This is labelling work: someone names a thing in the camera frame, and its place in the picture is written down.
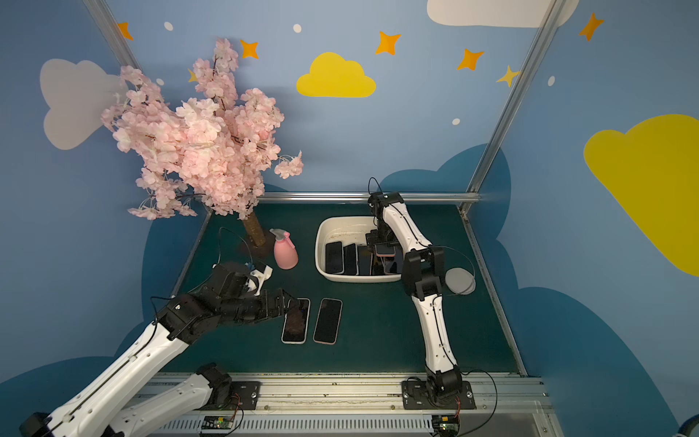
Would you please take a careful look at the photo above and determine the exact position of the pink case phone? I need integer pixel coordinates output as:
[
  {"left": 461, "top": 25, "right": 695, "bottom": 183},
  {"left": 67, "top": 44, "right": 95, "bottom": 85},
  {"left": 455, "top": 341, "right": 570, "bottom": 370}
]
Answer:
[
  {"left": 313, "top": 298, "right": 342, "bottom": 345},
  {"left": 374, "top": 244, "right": 397, "bottom": 259}
]

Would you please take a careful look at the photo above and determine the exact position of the white case phone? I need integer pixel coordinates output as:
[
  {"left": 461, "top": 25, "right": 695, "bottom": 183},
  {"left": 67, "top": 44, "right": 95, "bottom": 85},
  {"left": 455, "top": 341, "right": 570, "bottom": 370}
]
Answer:
[{"left": 281, "top": 298, "right": 311, "bottom": 344}]

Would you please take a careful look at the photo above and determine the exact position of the white plastic storage box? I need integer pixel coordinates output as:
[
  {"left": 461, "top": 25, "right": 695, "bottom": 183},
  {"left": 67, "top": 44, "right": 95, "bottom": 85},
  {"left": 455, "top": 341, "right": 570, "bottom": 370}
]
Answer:
[{"left": 315, "top": 216, "right": 400, "bottom": 283}]

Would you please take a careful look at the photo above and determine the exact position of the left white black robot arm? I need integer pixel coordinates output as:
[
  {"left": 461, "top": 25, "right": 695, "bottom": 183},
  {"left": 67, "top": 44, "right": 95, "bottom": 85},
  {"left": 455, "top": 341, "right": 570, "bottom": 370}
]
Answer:
[{"left": 19, "top": 262, "right": 300, "bottom": 436}]

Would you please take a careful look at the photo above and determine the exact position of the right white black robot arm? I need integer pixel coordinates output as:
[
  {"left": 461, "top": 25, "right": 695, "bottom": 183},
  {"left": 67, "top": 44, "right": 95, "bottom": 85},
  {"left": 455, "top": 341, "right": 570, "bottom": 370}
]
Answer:
[{"left": 368, "top": 191, "right": 462, "bottom": 400}]

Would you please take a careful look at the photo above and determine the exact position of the black phone in box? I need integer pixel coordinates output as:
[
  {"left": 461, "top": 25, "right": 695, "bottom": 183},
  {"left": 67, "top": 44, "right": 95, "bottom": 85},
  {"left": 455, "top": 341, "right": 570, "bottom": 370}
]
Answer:
[
  {"left": 325, "top": 241, "right": 344, "bottom": 275},
  {"left": 343, "top": 243, "right": 358, "bottom": 276},
  {"left": 357, "top": 245, "right": 373, "bottom": 276}
]

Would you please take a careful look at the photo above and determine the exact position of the pink spray bottle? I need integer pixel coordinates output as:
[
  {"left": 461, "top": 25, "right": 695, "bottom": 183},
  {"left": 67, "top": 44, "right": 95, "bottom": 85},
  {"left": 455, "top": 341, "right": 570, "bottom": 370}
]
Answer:
[{"left": 269, "top": 229, "right": 299, "bottom": 271}]

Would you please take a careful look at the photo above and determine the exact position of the grey round disc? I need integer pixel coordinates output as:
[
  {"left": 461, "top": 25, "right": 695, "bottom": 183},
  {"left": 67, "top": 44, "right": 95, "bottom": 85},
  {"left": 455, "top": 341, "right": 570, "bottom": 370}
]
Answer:
[{"left": 445, "top": 268, "right": 476, "bottom": 296}]

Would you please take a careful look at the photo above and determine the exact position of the left green circuit board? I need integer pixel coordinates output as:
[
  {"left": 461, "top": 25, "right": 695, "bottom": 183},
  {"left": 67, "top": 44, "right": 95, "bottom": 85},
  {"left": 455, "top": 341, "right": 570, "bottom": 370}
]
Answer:
[{"left": 201, "top": 416, "right": 235, "bottom": 433}]

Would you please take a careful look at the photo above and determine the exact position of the green circuit board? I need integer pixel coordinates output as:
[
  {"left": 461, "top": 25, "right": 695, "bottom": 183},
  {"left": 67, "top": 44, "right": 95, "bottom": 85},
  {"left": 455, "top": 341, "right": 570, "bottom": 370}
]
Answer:
[
  {"left": 201, "top": 416, "right": 235, "bottom": 433},
  {"left": 431, "top": 415, "right": 460, "bottom": 437}
]

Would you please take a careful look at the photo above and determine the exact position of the pink cherry blossom tree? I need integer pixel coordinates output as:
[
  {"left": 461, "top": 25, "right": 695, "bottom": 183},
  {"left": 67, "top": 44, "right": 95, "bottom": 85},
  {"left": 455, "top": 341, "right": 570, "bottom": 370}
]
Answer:
[{"left": 101, "top": 38, "right": 303, "bottom": 248}]

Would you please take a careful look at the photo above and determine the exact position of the right green circuit board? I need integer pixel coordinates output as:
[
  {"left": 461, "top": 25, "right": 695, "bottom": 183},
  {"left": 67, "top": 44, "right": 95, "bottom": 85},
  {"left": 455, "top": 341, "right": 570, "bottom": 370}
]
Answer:
[{"left": 431, "top": 415, "right": 460, "bottom": 437}]

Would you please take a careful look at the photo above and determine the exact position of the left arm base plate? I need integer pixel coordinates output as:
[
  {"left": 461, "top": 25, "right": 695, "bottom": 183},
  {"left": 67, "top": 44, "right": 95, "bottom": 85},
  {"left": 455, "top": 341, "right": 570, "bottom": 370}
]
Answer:
[{"left": 198, "top": 381, "right": 261, "bottom": 411}]

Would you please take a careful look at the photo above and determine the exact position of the aluminium rail base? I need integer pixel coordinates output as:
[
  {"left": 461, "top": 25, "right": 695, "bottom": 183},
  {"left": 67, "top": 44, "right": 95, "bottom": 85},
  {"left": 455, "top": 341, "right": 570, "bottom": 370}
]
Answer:
[{"left": 127, "top": 373, "right": 564, "bottom": 436}]

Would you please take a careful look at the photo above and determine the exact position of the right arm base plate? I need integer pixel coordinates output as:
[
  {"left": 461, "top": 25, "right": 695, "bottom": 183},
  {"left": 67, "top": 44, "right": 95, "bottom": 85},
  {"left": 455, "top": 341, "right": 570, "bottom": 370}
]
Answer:
[{"left": 400, "top": 377, "right": 477, "bottom": 410}]

